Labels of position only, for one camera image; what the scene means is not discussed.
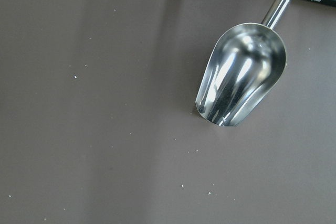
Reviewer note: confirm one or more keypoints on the steel scoop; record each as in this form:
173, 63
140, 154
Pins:
245, 64

